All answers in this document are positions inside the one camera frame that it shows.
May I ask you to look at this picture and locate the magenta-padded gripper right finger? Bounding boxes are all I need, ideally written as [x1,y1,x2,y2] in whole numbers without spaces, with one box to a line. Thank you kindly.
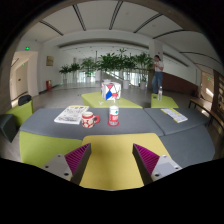
[131,143,184,186]

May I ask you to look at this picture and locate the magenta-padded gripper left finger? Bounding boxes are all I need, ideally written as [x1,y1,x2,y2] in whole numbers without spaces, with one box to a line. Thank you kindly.
[40,143,92,186]

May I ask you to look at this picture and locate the clear red-capped water bottle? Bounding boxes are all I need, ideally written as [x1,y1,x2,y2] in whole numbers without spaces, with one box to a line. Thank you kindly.
[108,98,120,127]

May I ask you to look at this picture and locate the printed magazine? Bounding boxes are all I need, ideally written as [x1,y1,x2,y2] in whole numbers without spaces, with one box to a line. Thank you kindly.
[53,105,90,126]

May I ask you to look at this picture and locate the yellow and white leaflet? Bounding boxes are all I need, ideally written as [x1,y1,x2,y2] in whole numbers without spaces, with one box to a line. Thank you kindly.
[160,107,189,124]

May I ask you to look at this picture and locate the red and white patterned mug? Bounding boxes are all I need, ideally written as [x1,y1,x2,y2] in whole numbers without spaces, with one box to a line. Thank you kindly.
[81,111,101,129]

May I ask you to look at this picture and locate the flat round red coaster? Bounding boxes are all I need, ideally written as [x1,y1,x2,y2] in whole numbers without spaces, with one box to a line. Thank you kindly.
[107,120,121,128]

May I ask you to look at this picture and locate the small lime green low table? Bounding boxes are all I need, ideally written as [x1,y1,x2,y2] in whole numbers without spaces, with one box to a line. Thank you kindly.
[150,93,180,109]

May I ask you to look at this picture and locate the dark grey chair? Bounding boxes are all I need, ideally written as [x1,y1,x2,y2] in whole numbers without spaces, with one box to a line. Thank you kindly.
[0,113,18,143]

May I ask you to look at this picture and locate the lime green seat block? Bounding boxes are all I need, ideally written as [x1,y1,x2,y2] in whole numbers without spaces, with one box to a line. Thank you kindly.
[5,99,34,128]

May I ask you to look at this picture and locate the dark wooden bench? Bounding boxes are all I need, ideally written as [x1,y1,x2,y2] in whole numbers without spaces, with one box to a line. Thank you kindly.
[188,96,224,133]

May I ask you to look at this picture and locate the wide lime green low table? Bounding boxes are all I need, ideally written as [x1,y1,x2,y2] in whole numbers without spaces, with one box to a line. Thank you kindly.
[81,91,144,110]

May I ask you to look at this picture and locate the black bag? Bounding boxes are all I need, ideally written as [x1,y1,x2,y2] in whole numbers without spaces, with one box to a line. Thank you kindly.
[17,94,33,107]

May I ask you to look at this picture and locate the red floor cabinet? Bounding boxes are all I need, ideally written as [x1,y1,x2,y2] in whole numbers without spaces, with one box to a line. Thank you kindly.
[45,79,53,92]

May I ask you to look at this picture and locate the white red blue geometric box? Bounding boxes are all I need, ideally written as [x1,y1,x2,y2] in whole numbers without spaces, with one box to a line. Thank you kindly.
[101,80,122,102]

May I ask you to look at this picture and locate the person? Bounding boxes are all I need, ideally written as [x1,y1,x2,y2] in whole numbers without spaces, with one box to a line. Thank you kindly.
[151,54,165,95]

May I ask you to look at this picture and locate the group of potted green plants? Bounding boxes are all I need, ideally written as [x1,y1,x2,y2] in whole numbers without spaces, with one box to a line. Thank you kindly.
[59,48,156,90]

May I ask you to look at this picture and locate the framed wall picture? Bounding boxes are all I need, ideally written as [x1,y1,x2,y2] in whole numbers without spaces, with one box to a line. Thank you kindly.
[45,55,55,67]

